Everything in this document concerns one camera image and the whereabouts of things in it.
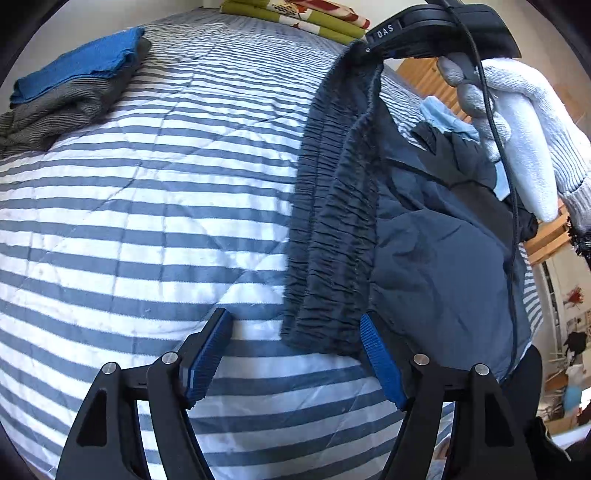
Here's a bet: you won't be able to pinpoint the folded blue garment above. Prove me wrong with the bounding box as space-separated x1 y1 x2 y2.
9 27 146 109

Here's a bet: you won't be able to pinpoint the light blue cloth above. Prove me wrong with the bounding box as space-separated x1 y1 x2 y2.
420 96 481 141

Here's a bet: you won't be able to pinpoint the person's black jacket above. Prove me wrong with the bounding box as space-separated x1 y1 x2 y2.
501 344 591 480

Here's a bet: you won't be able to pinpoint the black garment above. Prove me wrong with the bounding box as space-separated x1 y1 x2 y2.
411 122 539 241

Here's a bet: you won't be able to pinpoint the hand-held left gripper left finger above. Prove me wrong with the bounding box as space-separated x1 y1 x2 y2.
55 308 234 480

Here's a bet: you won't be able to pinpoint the folded green patterned blanket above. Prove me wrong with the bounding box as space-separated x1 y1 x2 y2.
219 0 372 45

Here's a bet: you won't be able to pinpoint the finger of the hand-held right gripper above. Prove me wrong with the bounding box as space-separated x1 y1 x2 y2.
356 41 393 62

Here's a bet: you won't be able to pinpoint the dark grey pants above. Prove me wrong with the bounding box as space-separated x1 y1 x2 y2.
279 39 539 370

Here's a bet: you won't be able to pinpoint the blue white striped bedsheet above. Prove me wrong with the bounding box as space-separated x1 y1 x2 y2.
0 9 546 480

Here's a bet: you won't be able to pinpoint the person's right hand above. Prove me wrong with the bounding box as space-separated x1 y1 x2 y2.
436 53 591 205

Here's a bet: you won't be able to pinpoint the person's right forearm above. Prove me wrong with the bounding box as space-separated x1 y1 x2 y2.
566 185 591 261

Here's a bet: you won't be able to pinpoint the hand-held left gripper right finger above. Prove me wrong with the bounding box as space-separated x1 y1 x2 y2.
359 313 539 480

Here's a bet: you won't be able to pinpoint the black cable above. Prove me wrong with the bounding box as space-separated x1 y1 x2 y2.
441 0 522 384

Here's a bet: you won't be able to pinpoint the folded blue and black clothes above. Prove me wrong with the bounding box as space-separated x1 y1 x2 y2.
0 39 153 160

